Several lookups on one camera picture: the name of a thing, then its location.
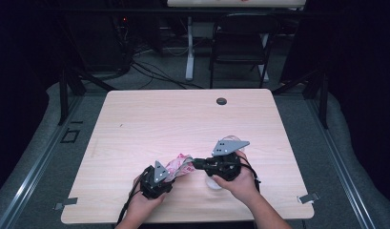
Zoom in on black folding chair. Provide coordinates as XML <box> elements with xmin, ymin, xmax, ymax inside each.
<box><xmin>209</xmin><ymin>12</ymin><xmax>281</xmax><ymax>90</ymax></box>

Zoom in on aluminium floor rail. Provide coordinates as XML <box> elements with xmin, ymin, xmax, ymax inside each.
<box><xmin>304</xmin><ymin>94</ymin><xmax>379</xmax><ymax>229</ymax></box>
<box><xmin>0</xmin><ymin>94</ymin><xmax>86</xmax><ymax>229</ymax></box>

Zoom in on white-legged wooden table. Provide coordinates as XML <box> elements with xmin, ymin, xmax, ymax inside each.
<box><xmin>166</xmin><ymin>0</ymin><xmax>307</xmax><ymax>83</ymax></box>

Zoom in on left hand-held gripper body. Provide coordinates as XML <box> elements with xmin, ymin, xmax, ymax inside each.
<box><xmin>139</xmin><ymin>160</ymin><xmax>175</xmax><ymax>200</ymax></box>

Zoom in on person's right hand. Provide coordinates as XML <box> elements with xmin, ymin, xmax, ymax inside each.
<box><xmin>213</xmin><ymin>151</ymin><xmax>261</xmax><ymax>204</ymax></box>

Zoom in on black floor cables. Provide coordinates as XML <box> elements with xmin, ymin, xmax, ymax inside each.
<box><xmin>127</xmin><ymin>47</ymin><xmax>205</xmax><ymax>91</ymax></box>

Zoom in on black metal stand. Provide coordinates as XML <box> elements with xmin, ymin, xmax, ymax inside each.
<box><xmin>56</xmin><ymin>65</ymin><xmax>118</xmax><ymax>127</ymax></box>
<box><xmin>272</xmin><ymin>66</ymin><xmax>331</xmax><ymax>131</ymax></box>

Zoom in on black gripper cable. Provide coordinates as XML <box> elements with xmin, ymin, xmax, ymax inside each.
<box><xmin>236</xmin><ymin>154</ymin><xmax>262</xmax><ymax>195</ymax></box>
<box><xmin>115</xmin><ymin>165</ymin><xmax>152</xmax><ymax>226</ymax></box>

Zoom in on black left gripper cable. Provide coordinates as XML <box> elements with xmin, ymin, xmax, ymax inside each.
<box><xmin>115</xmin><ymin>165</ymin><xmax>152</xmax><ymax>226</ymax></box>

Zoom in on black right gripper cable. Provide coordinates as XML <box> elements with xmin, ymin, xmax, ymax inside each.
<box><xmin>236</xmin><ymin>154</ymin><xmax>262</xmax><ymax>195</ymax></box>

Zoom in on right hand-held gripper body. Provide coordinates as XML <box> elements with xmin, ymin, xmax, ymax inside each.
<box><xmin>203</xmin><ymin>138</ymin><xmax>251</xmax><ymax>182</ymax></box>

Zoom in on clear red-printed seasoning bag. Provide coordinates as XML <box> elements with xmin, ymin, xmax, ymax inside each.
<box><xmin>163</xmin><ymin>153</ymin><xmax>196</xmax><ymax>184</ymax></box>

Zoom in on grey metal table clip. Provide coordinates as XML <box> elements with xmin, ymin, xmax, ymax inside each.
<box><xmin>53</xmin><ymin>197</ymin><xmax>79</xmax><ymax>211</ymax></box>
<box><xmin>297</xmin><ymin>191</ymin><xmax>321</xmax><ymax>205</ymax></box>

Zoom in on white round jar lid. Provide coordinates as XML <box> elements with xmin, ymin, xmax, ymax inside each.
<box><xmin>204</xmin><ymin>176</ymin><xmax>224</xmax><ymax>192</ymax></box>

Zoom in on person's left hand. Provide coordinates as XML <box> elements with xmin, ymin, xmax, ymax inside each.
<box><xmin>131</xmin><ymin>176</ymin><xmax>167</xmax><ymax>218</ymax></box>

